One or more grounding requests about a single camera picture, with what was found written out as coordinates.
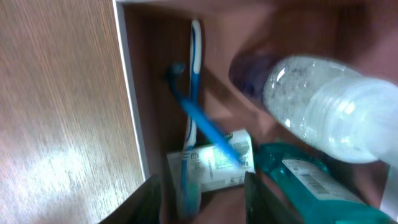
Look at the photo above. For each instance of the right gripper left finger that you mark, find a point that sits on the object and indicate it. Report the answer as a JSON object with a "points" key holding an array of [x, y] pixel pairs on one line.
{"points": [[143, 206]]}

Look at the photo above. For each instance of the teal mouthwash bottle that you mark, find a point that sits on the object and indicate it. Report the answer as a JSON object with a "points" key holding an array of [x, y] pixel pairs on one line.
{"points": [[315, 194]]}

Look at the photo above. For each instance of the clear hand soap pump bottle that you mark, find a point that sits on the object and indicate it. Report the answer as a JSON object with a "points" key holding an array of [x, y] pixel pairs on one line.
{"points": [[325, 103]]}

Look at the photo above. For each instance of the blue white toothbrush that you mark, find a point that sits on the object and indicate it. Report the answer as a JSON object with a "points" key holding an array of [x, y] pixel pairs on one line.
{"points": [[189, 193]]}

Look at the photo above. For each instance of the white open cardboard box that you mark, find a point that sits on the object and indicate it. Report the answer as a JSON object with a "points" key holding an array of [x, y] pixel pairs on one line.
{"points": [[156, 33]]}

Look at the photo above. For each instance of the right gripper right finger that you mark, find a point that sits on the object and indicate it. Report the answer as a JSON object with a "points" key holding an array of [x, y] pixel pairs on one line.
{"points": [[262, 206]]}

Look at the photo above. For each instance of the green white soap bar box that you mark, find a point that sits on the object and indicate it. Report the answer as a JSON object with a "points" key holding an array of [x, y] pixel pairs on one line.
{"points": [[212, 170]]}

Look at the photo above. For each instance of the blue disposable razor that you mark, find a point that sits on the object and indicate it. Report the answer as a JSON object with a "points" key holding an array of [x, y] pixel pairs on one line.
{"points": [[206, 126]]}

